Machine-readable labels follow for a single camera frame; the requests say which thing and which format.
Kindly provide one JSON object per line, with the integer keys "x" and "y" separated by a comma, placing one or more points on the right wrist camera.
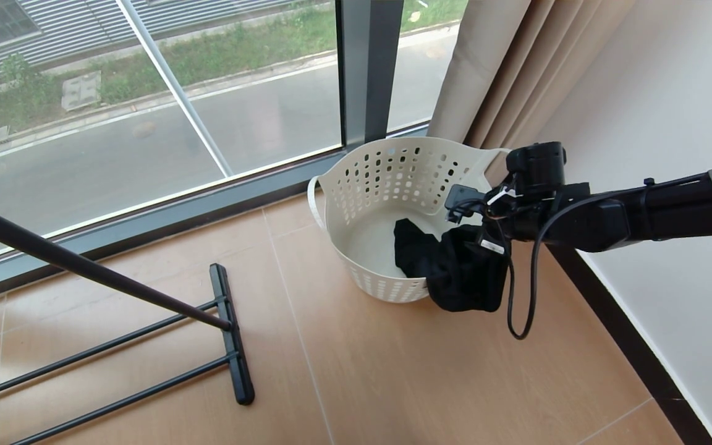
{"x": 464, "y": 198}

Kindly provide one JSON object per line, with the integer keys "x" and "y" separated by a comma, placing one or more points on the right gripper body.
{"x": 510, "y": 222}

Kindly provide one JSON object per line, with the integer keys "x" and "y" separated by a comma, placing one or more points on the white laundry basket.
{"x": 362, "y": 247}

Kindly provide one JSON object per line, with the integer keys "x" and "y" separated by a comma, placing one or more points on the beige curtain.
{"x": 504, "y": 68}

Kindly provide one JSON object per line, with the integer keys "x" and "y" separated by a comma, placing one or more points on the black clothes rack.
{"x": 53, "y": 256}

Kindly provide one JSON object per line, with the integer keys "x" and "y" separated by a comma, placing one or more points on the black garment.
{"x": 455, "y": 272}

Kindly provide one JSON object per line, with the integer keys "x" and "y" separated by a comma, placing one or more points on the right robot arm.
{"x": 640, "y": 216}

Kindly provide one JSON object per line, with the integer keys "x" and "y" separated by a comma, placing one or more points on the window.
{"x": 368, "y": 68}

